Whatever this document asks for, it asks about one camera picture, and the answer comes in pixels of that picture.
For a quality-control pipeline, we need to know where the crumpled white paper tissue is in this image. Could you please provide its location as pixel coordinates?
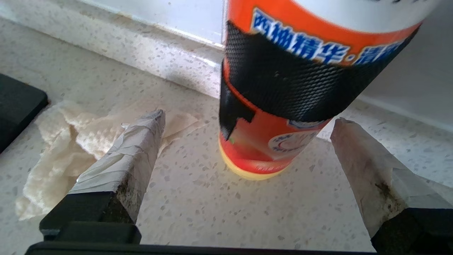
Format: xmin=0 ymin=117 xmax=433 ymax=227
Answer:
xmin=15 ymin=100 xmax=200 ymax=221

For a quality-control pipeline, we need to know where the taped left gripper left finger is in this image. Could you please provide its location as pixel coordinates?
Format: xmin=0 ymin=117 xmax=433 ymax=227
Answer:
xmin=40 ymin=109 xmax=166 ymax=241

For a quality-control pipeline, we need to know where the orange dish soap bottle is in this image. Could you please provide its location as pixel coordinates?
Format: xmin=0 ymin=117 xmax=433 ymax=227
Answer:
xmin=218 ymin=0 xmax=441 ymax=181

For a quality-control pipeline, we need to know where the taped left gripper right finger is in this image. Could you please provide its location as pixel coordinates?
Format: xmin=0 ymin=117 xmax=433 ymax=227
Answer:
xmin=330 ymin=118 xmax=453 ymax=255

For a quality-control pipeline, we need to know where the black induction cooktop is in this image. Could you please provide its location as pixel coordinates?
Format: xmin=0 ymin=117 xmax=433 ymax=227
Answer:
xmin=0 ymin=73 xmax=49 ymax=154

